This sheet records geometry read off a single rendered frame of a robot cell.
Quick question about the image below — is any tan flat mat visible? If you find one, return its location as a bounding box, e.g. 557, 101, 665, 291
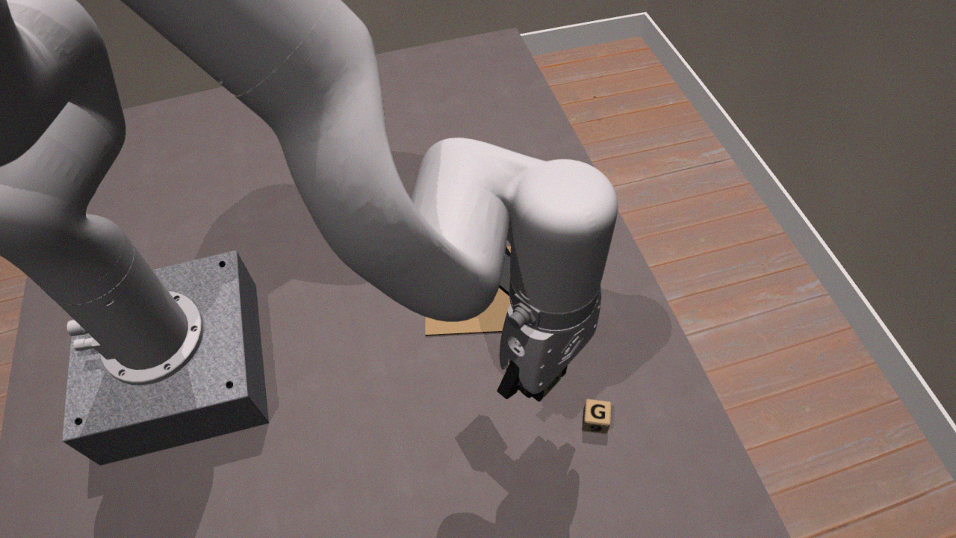
425, 288, 511, 336

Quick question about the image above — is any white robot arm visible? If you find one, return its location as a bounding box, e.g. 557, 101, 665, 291
0, 0, 618, 386

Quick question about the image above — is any beige letter block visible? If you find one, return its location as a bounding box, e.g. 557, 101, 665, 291
582, 399, 611, 434
543, 372, 562, 397

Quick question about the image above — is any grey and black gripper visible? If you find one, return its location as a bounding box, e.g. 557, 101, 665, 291
497, 287, 601, 402

